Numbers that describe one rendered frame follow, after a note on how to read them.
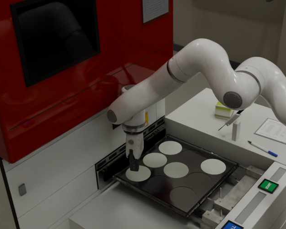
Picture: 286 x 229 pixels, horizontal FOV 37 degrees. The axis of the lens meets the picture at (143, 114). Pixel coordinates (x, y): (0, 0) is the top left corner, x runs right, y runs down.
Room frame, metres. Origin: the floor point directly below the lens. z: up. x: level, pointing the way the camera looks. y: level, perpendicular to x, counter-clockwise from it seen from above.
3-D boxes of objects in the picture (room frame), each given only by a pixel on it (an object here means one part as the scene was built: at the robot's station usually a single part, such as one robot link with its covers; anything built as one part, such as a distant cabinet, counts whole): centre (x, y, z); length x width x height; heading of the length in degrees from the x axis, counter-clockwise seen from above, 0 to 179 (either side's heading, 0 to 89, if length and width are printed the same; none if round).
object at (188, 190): (1.36, -0.12, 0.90); 0.34 x 0.34 x 0.01; 49
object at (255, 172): (1.32, -0.44, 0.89); 0.08 x 0.03 x 0.03; 49
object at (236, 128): (1.47, -0.37, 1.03); 0.06 x 0.04 x 0.13; 49
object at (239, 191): (1.20, -0.34, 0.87); 0.36 x 0.08 x 0.03; 139
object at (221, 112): (1.65, -0.37, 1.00); 0.07 x 0.07 x 0.07; 64
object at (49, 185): (1.36, 0.17, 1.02); 0.81 x 0.03 x 0.40; 139
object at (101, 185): (1.49, 0.05, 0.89); 0.44 x 0.02 x 0.10; 139
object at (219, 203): (1.14, -0.28, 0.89); 0.08 x 0.03 x 0.03; 49
